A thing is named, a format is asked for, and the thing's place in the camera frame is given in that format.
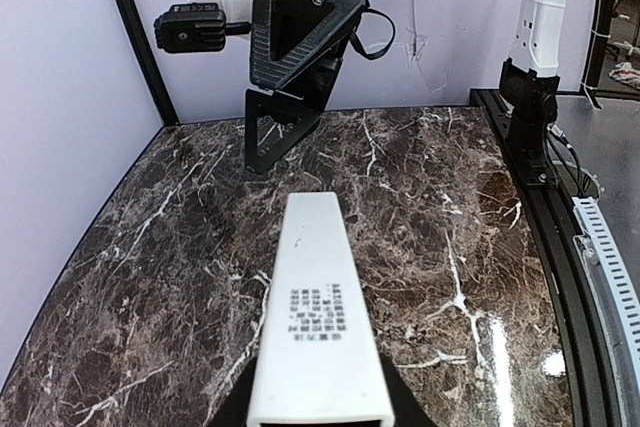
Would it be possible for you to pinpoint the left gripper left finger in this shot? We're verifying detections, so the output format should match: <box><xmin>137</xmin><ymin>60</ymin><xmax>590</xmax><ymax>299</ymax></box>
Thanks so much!
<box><xmin>207</xmin><ymin>357</ymin><xmax>257</xmax><ymax>427</ymax></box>

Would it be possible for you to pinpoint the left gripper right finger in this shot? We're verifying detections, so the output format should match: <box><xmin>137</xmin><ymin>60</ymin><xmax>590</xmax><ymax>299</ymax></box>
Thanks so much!
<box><xmin>379</xmin><ymin>353</ymin><xmax>436</xmax><ymax>427</ymax></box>

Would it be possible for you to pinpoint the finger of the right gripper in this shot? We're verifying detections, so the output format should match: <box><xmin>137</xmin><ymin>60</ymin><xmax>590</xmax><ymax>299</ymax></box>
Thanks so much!
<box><xmin>244</xmin><ymin>90</ymin><xmax>320</xmax><ymax>173</ymax></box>
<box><xmin>249</xmin><ymin>0</ymin><xmax>365</xmax><ymax>91</ymax></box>

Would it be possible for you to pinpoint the white remote control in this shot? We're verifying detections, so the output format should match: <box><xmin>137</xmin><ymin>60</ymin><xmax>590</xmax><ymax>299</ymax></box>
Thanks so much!
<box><xmin>246</xmin><ymin>192</ymin><xmax>395</xmax><ymax>426</ymax></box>

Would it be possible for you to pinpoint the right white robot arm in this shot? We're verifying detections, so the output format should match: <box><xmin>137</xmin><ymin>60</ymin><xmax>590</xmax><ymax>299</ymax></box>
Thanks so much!
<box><xmin>245</xmin><ymin>0</ymin><xmax>566</xmax><ymax>188</ymax></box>

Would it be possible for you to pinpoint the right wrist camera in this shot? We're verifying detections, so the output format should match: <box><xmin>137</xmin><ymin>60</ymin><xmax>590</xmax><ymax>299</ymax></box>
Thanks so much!
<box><xmin>153</xmin><ymin>0</ymin><xmax>253</xmax><ymax>54</ymax></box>

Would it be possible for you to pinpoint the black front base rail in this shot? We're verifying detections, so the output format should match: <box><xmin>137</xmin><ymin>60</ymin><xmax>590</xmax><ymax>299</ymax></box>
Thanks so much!
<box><xmin>469</xmin><ymin>89</ymin><xmax>623</xmax><ymax>426</ymax></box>

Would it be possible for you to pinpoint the left black frame post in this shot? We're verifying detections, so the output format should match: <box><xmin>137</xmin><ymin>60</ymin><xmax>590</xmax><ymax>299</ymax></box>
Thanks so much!
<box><xmin>115</xmin><ymin>0</ymin><xmax>180</xmax><ymax>127</ymax></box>

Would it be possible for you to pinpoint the white slotted cable duct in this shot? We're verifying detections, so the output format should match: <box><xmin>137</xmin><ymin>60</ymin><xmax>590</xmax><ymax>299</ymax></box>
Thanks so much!
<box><xmin>572</xmin><ymin>197</ymin><xmax>639</xmax><ymax>356</ymax></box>

